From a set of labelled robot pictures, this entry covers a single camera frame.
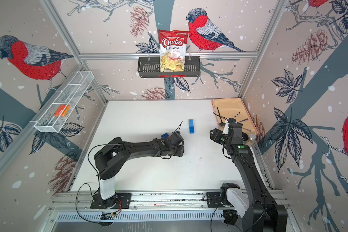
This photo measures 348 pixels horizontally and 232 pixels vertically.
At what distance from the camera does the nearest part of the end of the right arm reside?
0.61m

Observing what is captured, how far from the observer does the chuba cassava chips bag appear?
0.86m

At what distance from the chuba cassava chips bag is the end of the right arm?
464mm
